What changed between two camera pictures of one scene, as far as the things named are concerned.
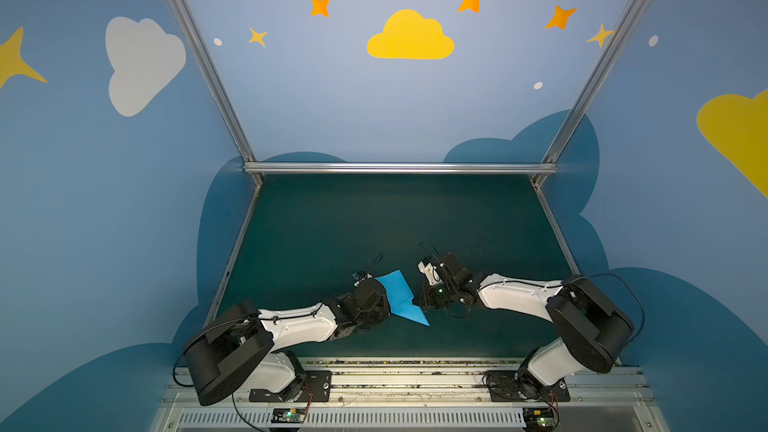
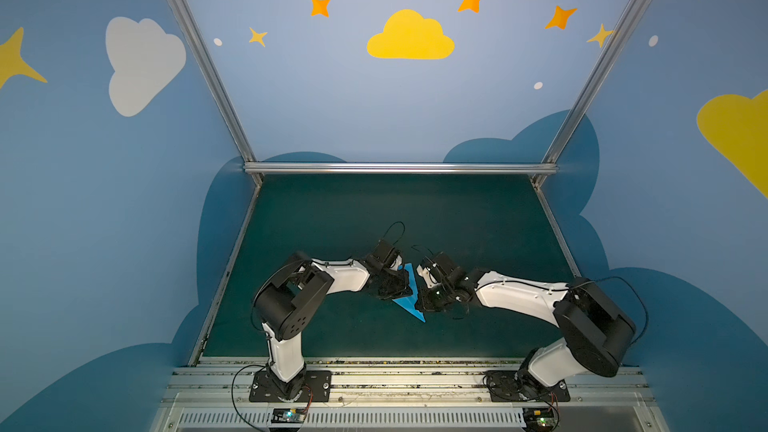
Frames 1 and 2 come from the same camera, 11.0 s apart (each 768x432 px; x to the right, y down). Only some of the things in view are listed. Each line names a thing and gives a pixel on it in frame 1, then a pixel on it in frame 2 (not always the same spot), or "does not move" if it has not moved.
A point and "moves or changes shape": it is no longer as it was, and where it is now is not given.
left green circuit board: (288, 415) does not move
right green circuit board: (538, 419) does not move
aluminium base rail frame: (415, 395) does not move
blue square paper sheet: (401, 298) moves or changes shape
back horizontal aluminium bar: (402, 169) does not move
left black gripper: (377, 296) -> (392, 279)
